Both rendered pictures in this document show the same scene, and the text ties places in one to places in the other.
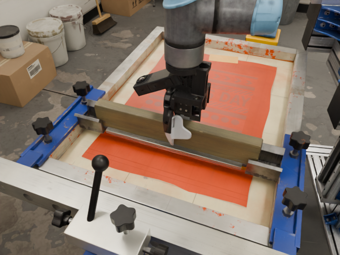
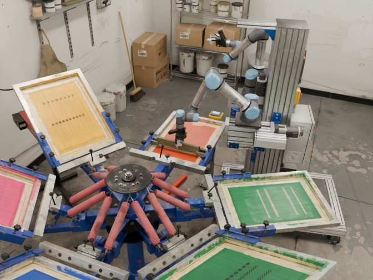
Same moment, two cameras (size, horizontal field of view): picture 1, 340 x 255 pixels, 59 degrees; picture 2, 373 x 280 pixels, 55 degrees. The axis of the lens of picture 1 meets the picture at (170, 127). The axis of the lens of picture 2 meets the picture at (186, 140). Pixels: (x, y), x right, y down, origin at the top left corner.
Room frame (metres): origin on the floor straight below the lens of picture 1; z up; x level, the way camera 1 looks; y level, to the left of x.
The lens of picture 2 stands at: (-2.10, -0.07, 2.88)
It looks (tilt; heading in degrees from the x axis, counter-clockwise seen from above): 34 degrees down; 0
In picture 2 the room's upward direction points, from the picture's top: 1 degrees clockwise
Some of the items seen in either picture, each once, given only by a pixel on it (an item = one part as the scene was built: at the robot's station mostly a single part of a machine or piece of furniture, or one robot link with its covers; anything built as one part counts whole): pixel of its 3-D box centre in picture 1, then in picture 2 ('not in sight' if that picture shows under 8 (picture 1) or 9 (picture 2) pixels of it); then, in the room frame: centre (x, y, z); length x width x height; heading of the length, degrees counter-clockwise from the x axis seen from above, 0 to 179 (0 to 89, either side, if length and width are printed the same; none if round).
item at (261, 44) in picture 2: not in sight; (260, 52); (1.21, -0.77, 1.63); 0.15 x 0.12 x 0.55; 146
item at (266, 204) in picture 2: not in sight; (255, 194); (-0.13, -0.60, 1.05); 1.08 x 0.61 x 0.23; 99
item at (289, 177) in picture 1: (287, 188); (205, 158); (0.39, -0.26, 0.97); 0.30 x 0.05 x 0.07; 159
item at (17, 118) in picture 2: not in sight; (21, 119); (0.83, 1.49, 1.06); 0.24 x 0.12 x 0.09; 39
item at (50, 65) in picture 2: not in sight; (51, 71); (1.92, 1.55, 1.06); 0.53 x 0.07 x 1.05; 159
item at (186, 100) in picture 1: (186, 87); (180, 133); (0.51, -0.03, 1.16); 0.09 x 0.08 x 0.12; 69
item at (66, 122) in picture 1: (70, 127); (147, 144); (0.59, 0.26, 0.97); 0.30 x 0.05 x 0.07; 159
